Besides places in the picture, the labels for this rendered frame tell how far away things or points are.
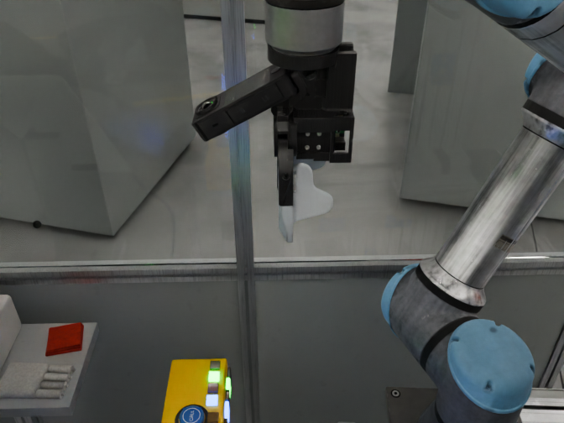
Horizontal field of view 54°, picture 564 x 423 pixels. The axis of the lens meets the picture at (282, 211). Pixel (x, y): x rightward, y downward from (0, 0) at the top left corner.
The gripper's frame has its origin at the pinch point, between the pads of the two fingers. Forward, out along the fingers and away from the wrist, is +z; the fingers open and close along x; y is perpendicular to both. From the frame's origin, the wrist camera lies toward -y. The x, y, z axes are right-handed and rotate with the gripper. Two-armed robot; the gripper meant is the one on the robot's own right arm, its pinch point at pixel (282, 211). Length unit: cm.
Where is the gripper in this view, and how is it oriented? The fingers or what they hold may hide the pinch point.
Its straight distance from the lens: 65.4
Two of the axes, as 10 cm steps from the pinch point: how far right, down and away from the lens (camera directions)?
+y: 10.0, -0.2, 0.2
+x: -0.3, -5.8, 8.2
